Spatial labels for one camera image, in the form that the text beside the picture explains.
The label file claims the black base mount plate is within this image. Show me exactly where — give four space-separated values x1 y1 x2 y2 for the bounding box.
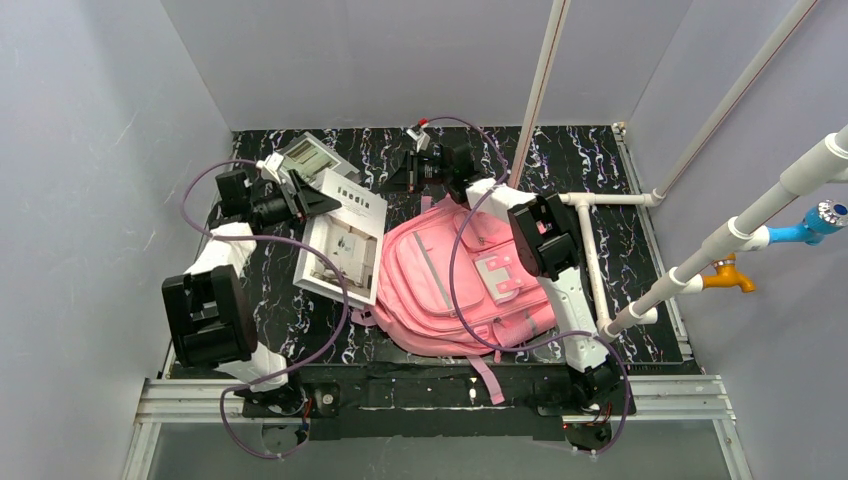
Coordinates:
243 362 634 441

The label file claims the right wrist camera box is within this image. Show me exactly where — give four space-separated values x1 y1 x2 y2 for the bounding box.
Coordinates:
406 119 430 152

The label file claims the pink student backpack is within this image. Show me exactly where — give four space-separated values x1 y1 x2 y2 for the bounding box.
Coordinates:
352 198 557 405

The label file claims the aluminium rail frame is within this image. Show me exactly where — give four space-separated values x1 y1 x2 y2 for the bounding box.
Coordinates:
122 375 752 479

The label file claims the white furniture catalogue book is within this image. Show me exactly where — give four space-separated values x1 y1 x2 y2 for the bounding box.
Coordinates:
302 170 388 309

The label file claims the blue tap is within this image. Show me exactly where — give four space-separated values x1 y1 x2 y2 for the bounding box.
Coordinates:
768 199 847 245

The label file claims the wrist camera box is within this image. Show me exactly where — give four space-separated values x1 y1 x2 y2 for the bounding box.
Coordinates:
406 119 430 152
256 153 291 186

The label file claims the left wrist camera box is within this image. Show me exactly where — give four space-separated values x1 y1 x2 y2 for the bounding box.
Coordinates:
256 153 291 186

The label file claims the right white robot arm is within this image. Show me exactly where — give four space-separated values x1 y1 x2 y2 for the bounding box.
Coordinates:
370 146 620 405

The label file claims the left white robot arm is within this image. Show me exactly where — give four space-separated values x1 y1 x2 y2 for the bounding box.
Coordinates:
161 168 342 395

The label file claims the white PVC pipe frame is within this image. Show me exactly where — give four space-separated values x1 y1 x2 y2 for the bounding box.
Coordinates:
505 1 847 339

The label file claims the grey furniture catalogue book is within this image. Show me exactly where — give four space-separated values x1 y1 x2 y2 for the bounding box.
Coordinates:
274 133 360 183

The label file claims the orange tap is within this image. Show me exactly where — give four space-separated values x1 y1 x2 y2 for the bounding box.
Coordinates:
701 253 757 293

